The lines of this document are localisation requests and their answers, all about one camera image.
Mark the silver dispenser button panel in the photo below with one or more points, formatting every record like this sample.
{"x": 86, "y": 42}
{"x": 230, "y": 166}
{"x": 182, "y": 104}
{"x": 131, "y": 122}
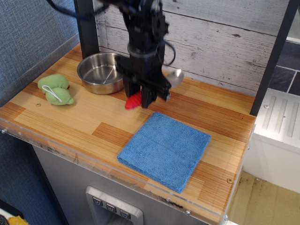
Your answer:
{"x": 109, "y": 210}

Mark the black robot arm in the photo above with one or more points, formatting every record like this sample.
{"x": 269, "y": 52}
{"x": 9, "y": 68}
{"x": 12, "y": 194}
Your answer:
{"x": 144, "y": 20}

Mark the clear acrylic edge guard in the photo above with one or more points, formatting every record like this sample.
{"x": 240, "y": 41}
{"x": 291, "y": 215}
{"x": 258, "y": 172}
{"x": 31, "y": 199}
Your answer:
{"x": 77, "y": 163}

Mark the yellow and black object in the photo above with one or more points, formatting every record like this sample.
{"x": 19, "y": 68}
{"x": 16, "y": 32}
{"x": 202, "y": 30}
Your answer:
{"x": 11, "y": 216}

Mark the black right frame post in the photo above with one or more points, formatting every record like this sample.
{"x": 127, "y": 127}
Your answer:
{"x": 274, "y": 56}

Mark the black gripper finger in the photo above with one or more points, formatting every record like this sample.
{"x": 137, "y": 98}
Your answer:
{"x": 149, "y": 95}
{"x": 131, "y": 85}

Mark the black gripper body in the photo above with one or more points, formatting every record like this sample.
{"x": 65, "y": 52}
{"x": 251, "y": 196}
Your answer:
{"x": 147, "y": 66}

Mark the white grooved cabinet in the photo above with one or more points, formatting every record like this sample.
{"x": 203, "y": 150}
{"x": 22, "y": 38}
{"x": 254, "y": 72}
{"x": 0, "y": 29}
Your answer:
{"x": 274, "y": 148}

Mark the black frame post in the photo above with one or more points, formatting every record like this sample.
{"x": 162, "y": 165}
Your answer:
{"x": 87, "y": 28}
{"x": 274, "y": 56}

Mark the stainless steel pan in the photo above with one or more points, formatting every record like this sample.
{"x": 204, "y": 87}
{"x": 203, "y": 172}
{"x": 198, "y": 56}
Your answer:
{"x": 100, "y": 75}

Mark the black left frame post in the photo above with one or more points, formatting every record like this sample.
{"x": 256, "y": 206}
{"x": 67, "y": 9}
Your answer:
{"x": 87, "y": 28}

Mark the red handled metal spoon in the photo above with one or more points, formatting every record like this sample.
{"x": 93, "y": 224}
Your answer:
{"x": 175, "y": 78}

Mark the green plush toy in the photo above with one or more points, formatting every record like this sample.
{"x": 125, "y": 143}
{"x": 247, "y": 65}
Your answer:
{"x": 55, "y": 87}

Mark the blue folded cloth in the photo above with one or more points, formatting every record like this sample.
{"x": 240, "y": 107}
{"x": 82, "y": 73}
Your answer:
{"x": 165, "y": 150}

